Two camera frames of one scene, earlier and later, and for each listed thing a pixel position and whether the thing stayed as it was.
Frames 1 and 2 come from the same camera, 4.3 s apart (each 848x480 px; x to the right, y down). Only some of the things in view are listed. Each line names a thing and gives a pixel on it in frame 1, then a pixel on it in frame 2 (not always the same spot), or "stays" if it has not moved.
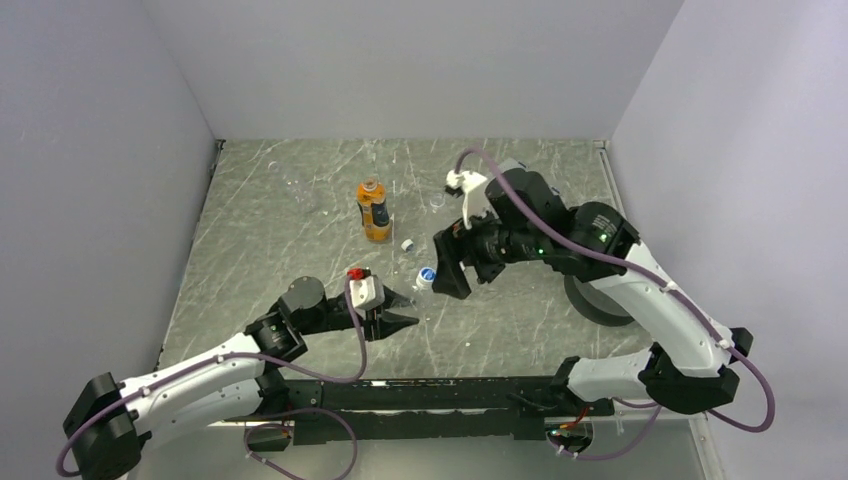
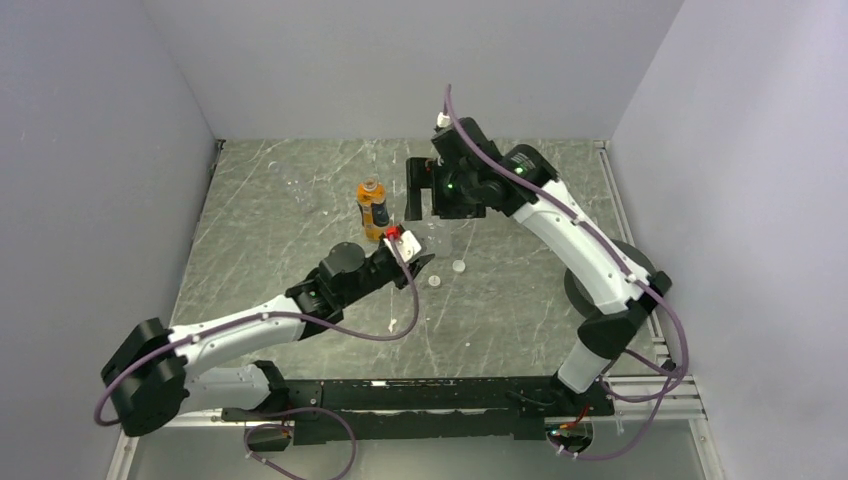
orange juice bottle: [371, 199] stays
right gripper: [450, 245] to [428, 173]
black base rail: [421, 411] stays
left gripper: [386, 323] to [417, 264]
